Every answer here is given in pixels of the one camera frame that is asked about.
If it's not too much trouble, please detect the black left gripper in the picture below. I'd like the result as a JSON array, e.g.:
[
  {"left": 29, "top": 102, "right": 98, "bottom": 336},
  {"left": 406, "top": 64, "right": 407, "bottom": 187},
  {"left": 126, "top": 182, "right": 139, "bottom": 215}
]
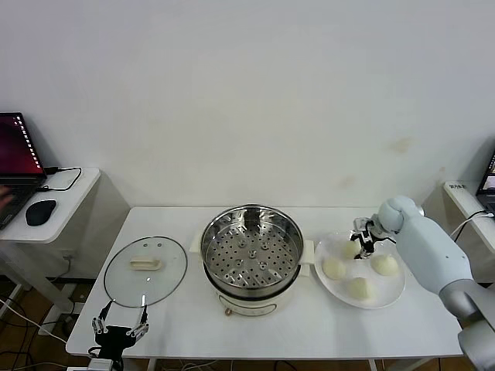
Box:
[{"left": 91, "top": 301, "right": 151, "bottom": 359}]

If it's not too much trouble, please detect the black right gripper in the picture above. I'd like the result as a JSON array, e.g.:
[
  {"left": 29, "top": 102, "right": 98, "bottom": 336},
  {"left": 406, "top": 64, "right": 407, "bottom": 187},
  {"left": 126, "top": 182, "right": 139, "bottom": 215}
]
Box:
[{"left": 355, "top": 226, "right": 382, "bottom": 259}]

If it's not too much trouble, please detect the white steamed baozi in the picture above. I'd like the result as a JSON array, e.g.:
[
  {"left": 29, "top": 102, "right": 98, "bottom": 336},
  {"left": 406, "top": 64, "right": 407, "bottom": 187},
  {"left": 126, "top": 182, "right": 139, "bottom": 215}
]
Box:
[
  {"left": 370, "top": 254, "right": 399, "bottom": 277},
  {"left": 322, "top": 257, "right": 347, "bottom": 280},
  {"left": 346, "top": 277, "right": 377, "bottom": 304},
  {"left": 342, "top": 240, "right": 363, "bottom": 260}
]

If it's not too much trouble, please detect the perforated steel steamer basket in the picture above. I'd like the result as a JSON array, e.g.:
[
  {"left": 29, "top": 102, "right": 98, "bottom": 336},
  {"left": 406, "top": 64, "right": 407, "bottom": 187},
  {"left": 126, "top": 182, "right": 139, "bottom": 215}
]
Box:
[{"left": 189, "top": 203, "right": 315, "bottom": 298}]

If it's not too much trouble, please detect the person's bare hand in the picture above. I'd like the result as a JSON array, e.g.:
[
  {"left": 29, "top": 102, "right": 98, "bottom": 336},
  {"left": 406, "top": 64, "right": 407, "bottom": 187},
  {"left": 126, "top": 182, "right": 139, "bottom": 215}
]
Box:
[{"left": 0, "top": 184, "right": 13, "bottom": 220}]

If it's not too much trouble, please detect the round white plate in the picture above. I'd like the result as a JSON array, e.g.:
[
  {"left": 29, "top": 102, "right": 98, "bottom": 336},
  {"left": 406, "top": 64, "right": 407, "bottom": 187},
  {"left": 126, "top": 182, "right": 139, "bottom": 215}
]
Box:
[{"left": 313, "top": 230, "right": 407, "bottom": 309}]

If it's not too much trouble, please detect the round glass pot lid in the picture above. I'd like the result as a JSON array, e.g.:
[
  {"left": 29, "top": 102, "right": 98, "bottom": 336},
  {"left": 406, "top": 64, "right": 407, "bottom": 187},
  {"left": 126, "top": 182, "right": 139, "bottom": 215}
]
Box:
[{"left": 103, "top": 235, "right": 189, "bottom": 309}]

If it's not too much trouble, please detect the white floor power strip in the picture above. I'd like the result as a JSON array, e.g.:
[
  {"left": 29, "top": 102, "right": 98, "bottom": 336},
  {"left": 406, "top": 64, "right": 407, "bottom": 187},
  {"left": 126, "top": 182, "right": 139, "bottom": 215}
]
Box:
[{"left": 37, "top": 315, "right": 80, "bottom": 337}]

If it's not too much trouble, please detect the white side table with label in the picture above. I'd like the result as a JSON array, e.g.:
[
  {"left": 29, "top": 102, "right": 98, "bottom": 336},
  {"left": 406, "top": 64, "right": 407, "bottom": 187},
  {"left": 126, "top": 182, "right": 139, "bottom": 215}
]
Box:
[{"left": 421, "top": 179, "right": 495, "bottom": 285}]

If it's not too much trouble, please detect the white side table with mouse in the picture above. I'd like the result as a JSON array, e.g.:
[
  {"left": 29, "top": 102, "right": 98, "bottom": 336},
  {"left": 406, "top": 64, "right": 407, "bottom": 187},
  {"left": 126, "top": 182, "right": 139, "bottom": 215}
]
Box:
[{"left": 0, "top": 166, "right": 131, "bottom": 315}]

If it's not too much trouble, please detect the cream electric cooking pot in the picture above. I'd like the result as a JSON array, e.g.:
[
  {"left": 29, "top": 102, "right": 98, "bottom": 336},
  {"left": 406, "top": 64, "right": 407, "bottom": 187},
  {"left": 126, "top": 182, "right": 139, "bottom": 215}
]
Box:
[{"left": 191, "top": 247, "right": 312, "bottom": 317}]

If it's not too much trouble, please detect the laptop with pale screen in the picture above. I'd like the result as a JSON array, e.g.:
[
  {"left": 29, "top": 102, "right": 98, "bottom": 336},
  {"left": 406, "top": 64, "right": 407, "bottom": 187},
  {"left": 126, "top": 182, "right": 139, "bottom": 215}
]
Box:
[{"left": 476, "top": 152, "right": 495, "bottom": 212}]

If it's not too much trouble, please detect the black computer mouse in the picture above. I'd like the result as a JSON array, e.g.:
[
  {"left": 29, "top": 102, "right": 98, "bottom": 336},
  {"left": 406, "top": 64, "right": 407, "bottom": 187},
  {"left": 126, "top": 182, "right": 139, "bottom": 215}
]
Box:
[{"left": 25, "top": 199, "right": 57, "bottom": 226}]

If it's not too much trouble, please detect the laptop with red screen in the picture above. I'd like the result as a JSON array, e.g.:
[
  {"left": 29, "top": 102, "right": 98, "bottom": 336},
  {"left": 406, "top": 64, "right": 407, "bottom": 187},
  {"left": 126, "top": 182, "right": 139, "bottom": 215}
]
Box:
[{"left": 0, "top": 111, "right": 48, "bottom": 231}]

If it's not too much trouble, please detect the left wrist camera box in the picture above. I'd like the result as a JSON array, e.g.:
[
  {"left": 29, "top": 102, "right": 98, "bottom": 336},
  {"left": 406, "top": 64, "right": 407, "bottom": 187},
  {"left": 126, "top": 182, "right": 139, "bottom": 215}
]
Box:
[{"left": 87, "top": 357, "right": 117, "bottom": 371}]

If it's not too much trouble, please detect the thin dark hanging cable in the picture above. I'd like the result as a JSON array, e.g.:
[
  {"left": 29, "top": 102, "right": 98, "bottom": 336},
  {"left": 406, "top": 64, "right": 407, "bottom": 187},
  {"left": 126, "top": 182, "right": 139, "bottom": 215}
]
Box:
[{"left": 61, "top": 250, "right": 77, "bottom": 280}]

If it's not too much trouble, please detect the white floor cable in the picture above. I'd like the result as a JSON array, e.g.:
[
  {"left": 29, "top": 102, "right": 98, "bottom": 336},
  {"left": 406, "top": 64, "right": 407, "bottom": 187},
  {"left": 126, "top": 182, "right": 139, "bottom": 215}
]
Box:
[{"left": 0, "top": 297, "right": 67, "bottom": 344}]

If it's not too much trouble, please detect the black laptop charger cable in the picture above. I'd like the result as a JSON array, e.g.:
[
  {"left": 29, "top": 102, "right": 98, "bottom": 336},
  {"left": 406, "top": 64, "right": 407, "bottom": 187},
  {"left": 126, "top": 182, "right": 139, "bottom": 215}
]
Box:
[{"left": 38, "top": 165, "right": 83, "bottom": 193}]

